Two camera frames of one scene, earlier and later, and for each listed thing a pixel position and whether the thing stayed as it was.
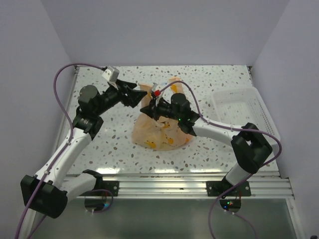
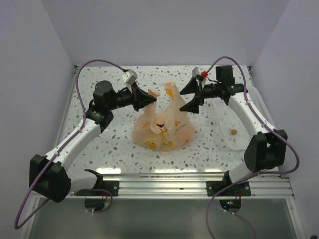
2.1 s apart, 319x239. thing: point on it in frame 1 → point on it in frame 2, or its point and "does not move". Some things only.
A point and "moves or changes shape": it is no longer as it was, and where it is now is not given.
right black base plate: x=217 y=188 does not move
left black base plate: x=113 y=186 does not move
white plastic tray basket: x=234 y=107 does not move
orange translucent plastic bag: x=150 y=133 moves or changes shape
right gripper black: x=149 y=111 → x=192 y=87
